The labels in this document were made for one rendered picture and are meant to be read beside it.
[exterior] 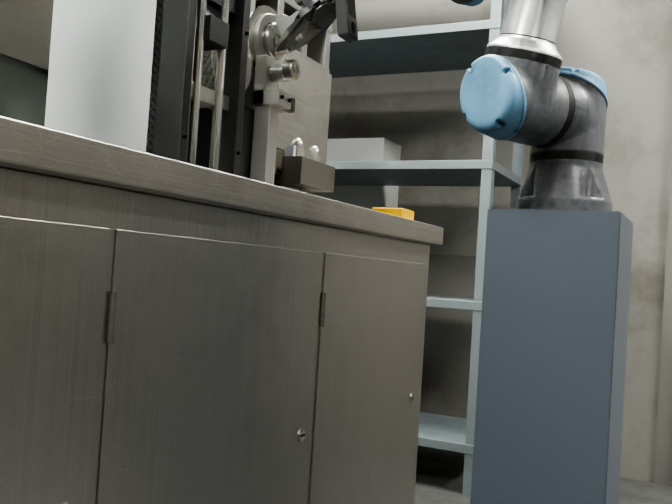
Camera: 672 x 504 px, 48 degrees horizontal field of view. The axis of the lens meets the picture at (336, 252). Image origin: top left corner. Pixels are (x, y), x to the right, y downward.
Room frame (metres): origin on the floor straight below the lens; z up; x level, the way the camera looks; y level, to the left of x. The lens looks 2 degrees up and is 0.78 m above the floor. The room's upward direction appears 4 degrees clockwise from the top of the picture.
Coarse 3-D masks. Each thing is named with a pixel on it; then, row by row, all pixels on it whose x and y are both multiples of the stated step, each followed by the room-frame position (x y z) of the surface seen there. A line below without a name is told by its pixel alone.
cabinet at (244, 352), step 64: (0, 192) 0.69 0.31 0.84; (64, 192) 0.75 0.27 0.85; (128, 192) 0.83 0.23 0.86; (0, 256) 0.69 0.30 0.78; (64, 256) 0.75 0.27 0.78; (128, 256) 0.84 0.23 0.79; (192, 256) 0.94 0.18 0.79; (256, 256) 1.07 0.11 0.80; (320, 256) 1.24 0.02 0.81; (384, 256) 1.49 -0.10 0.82; (0, 320) 0.69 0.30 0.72; (64, 320) 0.76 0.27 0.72; (128, 320) 0.84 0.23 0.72; (192, 320) 0.95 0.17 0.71; (256, 320) 1.08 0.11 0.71; (320, 320) 1.25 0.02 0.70; (384, 320) 1.50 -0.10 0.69; (0, 384) 0.70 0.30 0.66; (64, 384) 0.77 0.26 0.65; (128, 384) 0.85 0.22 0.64; (192, 384) 0.95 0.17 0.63; (256, 384) 1.09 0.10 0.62; (320, 384) 1.27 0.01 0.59; (384, 384) 1.52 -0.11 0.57; (0, 448) 0.70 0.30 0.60; (64, 448) 0.77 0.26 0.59; (128, 448) 0.86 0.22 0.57; (192, 448) 0.96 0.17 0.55; (256, 448) 1.10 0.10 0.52; (320, 448) 1.28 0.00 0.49; (384, 448) 1.53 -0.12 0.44
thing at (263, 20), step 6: (258, 18) 1.51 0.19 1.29; (264, 18) 1.52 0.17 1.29; (270, 18) 1.54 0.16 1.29; (258, 24) 1.50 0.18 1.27; (264, 24) 1.52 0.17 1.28; (258, 30) 1.50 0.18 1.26; (258, 36) 1.50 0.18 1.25; (258, 42) 1.50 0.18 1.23; (258, 48) 1.50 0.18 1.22; (258, 54) 1.51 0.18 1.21; (264, 54) 1.52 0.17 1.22; (282, 60) 1.59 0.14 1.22
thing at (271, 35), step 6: (270, 24) 1.52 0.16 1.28; (276, 24) 1.54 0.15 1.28; (264, 30) 1.52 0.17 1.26; (270, 30) 1.52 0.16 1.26; (276, 30) 1.54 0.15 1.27; (264, 36) 1.51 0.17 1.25; (270, 36) 1.52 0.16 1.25; (276, 36) 1.55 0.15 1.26; (264, 42) 1.52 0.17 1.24; (270, 42) 1.52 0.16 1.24; (276, 42) 1.54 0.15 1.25; (264, 48) 1.52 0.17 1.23; (270, 48) 1.52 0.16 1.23; (270, 54) 1.53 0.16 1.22
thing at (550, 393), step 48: (528, 240) 1.16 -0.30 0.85; (576, 240) 1.13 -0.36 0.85; (624, 240) 1.17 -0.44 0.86; (528, 288) 1.16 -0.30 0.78; (576, 288) 1.13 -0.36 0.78; (624, 288) 1.20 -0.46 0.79; (480, 336) 1.19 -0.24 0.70; (528, 336) 1.16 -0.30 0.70; (576, 336) 1.13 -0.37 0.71; (624, 336) 1.24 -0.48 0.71; (480, 384) 1.19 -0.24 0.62; (528, 384) 1.16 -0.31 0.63; (576, 384) 1.13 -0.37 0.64; (624, 384) 1.28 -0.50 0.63; (480, 432) 1.19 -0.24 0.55; (528, 432) 1.16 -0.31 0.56; (576, 432) 1.12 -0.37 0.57; (480, 480) 1.19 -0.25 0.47; (528, 480) 1.15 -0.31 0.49; (576, 480) 1.12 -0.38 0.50
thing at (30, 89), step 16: (0, 64) 1.36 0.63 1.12; (16, 64) 1.39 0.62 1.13; (0, 80) 1.37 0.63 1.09; (16, 80) 1.40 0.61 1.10; (32, 80) 1.43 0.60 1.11; (0, 96) 1.37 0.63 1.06; (16, 96) 1.40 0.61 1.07; (32, 96) 1.43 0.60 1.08; (0, 112) 1.37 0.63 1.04; (16, 112) 1.40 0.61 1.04; (32, 112) 1.43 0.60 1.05
